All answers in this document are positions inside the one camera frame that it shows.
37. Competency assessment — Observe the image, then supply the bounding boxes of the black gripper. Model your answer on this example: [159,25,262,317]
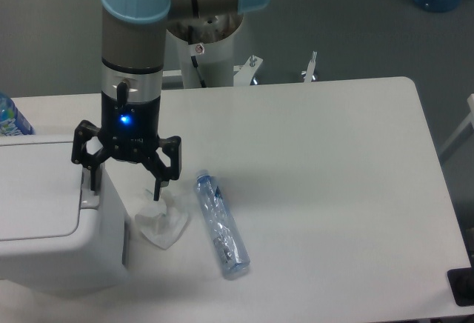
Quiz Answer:
[71,93,182,201]

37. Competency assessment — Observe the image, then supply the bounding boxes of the white push-lid trash can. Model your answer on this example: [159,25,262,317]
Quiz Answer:
[1,135,130,293]

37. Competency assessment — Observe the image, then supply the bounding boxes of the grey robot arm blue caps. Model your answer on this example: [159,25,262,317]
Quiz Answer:
[71,0,270,193]

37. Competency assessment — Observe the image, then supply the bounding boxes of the crumpled white tissue wrapper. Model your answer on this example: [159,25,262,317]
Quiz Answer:
[135,188,190,250]

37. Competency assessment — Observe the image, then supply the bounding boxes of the blue labelled bottle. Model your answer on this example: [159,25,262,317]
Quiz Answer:
[1,93,36,136]

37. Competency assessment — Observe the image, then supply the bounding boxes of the clear empty plastic bottle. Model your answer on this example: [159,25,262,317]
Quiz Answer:
[194,170,251,280]

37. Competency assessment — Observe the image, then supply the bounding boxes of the black device at table edge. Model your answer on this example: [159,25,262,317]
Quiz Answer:
[447,267,473,307]

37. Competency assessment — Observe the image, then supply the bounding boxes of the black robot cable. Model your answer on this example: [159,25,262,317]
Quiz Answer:
[187,25,207,89]

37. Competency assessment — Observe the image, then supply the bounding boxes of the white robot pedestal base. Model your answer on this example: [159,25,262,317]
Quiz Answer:
[167,13,263,89]

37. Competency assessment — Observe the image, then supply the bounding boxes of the white frame at right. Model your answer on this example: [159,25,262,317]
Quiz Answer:
[438,94,473,164]

